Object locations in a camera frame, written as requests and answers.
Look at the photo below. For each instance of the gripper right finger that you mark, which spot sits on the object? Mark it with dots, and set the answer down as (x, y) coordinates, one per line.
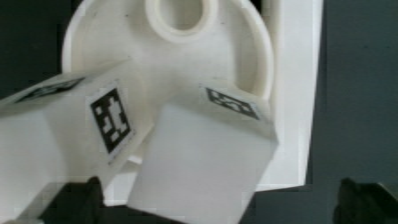
(366, 203)

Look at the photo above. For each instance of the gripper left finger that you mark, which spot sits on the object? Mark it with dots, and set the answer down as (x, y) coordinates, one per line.
(76, 205)

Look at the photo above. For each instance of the white stool leg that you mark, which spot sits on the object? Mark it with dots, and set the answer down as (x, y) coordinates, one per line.
(209, 151)
(73, 125)

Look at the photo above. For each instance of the white U-shaped fence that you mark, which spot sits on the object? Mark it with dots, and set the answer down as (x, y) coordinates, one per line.
(293, 24)

